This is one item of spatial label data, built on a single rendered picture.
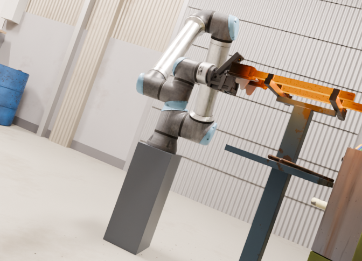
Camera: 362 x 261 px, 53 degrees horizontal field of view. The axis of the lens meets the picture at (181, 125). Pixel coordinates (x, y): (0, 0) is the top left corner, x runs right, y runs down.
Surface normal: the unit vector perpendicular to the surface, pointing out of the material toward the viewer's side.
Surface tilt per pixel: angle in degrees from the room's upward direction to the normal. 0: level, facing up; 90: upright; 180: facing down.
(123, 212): 90
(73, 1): 90
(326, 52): 90
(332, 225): 90
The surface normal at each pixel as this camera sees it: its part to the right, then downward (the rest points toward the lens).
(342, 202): -0.61, -0.22
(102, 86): -0.27, -0.11
